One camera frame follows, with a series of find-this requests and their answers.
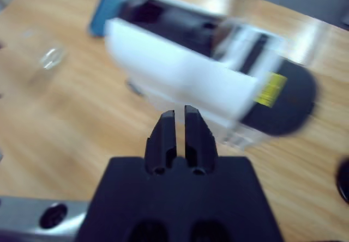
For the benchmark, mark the black capsule holder with rods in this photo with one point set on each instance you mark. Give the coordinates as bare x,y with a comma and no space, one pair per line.
344,179

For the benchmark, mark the clear glass cup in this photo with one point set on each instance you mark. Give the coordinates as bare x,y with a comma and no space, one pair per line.
51,56

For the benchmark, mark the white capsule coffee machine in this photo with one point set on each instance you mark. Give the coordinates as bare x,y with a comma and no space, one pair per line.
169,70

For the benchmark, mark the teal plastic tray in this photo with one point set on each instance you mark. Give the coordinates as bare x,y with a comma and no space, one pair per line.
102,15

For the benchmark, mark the clear water tank dark lid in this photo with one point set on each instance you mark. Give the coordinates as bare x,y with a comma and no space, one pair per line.
289,103

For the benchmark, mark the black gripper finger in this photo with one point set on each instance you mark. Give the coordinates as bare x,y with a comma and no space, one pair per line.
161,144
199,144

